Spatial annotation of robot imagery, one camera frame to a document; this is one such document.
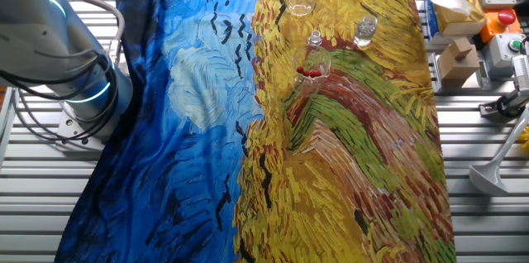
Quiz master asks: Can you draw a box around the Van Gogh painting tablecloth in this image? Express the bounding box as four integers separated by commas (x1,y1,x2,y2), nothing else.
53,0,458,263

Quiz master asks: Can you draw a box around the small clear glass vial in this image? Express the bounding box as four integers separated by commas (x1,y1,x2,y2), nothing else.
306,29,324,47

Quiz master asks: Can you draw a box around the clear glass bottle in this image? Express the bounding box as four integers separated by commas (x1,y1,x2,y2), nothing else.
353,14,379,48

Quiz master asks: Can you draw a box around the grey base conduit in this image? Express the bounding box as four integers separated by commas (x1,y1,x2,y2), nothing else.
64,0,126,64

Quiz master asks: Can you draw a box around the brown cardboard box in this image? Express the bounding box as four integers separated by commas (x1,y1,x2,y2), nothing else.
436,36,481,83

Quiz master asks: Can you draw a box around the yellow blue tissue pack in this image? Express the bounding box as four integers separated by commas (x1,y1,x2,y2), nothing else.
422,0,487,44

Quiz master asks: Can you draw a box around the white plastic ladle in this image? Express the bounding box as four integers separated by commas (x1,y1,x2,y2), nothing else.
468,104,529,197

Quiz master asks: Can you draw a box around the black table clamp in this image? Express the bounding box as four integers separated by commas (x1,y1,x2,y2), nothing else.
478,88,527,120

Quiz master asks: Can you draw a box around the grey box green button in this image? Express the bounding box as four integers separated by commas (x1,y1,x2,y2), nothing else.
483,33,527,69

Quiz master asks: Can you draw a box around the orange box red button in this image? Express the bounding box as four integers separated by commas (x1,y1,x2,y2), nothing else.
479,8,523,44

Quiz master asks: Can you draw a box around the yellow plastic piece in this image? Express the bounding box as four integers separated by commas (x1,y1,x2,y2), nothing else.
517,126,529,151

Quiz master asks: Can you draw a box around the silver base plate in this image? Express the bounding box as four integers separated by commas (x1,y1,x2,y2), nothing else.
55,109,109,153

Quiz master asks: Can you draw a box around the silver clamp mounted camera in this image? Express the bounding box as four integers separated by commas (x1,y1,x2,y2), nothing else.
511,54,529,99

